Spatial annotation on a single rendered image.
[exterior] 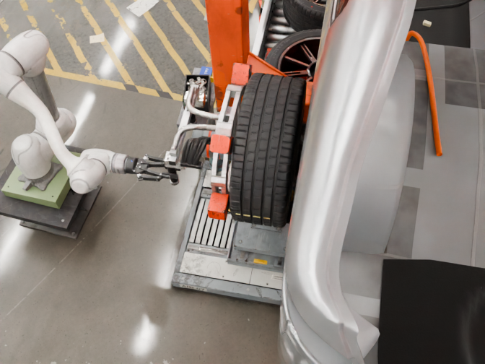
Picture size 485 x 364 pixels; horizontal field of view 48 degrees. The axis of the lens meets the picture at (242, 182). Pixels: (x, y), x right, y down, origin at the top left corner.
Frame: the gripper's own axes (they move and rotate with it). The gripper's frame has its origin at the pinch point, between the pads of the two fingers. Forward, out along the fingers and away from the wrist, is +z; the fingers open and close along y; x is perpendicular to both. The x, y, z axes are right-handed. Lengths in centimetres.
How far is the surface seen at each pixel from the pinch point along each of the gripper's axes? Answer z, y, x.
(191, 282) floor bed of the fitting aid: 6, 22, -75
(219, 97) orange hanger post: 7, -59, -17
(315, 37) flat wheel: 51, -127, -33
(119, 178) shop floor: -56, -40, -83
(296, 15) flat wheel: 35, -155, -43
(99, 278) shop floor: -47, 26, -83
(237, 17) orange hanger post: 19, -60, 37
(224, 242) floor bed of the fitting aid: 18, -6, -77
